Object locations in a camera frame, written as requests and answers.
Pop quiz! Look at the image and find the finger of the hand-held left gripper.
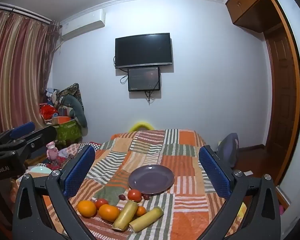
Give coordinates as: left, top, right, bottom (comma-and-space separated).
0, 122, 36, 147
0, 125, 57, 153

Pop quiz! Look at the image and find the checkered cloth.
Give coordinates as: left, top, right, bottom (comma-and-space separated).
80, 142, 102, 152

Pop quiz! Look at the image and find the yellow ring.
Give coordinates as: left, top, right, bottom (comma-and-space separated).
129, 122, 154, 132

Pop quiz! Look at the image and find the purple chair back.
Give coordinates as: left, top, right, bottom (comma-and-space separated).
216, 133, 240, 168

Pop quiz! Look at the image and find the orange box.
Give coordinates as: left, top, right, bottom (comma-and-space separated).
52, 116, 73, 125

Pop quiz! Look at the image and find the wooden overhead cabinet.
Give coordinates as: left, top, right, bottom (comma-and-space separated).
225, 0, 280, 33

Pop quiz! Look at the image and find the oval orange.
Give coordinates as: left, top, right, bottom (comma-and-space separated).
98, 204, 121, 222

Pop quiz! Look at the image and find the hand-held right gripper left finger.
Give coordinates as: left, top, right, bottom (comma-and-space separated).
12, 145, 100, 240

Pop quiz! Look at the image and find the small black wall monitor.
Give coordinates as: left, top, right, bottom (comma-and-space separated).
128, 66, 161, 92

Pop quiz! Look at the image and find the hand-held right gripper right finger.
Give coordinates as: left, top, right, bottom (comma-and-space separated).
199, 145, 282, 240

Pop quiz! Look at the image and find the green storage box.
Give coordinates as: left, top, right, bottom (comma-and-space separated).
55, 119, 82, 144

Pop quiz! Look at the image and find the wooden door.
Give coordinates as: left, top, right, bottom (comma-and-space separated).
264, 26, 297, 153

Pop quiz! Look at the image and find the yellow-green sugarcane piece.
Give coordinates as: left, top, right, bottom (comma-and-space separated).
129, 206, 164, 232
112, 200, 139, 231

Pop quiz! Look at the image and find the red tomato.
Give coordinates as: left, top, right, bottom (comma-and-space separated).
94, 198, 109, 210
127, 189, 142, 202

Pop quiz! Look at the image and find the striped patchwork blanket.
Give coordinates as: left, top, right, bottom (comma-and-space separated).
40, 129, 248, 240

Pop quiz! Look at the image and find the purple plate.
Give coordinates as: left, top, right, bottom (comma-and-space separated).
128, 164, 175, 195

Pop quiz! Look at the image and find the grey cushion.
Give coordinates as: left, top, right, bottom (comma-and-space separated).
62, 95, 88, 128

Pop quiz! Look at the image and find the pink plush toy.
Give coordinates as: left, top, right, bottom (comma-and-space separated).
46, 141, 59, 160

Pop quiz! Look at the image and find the black wall television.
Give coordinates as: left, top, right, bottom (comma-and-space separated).
115, 33, 173, 69

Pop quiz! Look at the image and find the striped red curtain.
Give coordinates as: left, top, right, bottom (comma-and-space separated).
0, 5, 60, 138

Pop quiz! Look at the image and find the white air conditioner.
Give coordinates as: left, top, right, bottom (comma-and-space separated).
60, 8, 106, 41

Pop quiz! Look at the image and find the round orange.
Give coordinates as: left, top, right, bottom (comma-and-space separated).
77, 200, 97, 218

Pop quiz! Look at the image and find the patterned dark cloth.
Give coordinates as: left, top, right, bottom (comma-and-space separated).
57, 83, 80, 100

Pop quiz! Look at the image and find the curtain rail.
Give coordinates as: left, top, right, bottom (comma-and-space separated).
0, 2, 52, 25

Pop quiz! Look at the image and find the red bag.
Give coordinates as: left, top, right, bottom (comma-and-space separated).
40, 104, 58, 120

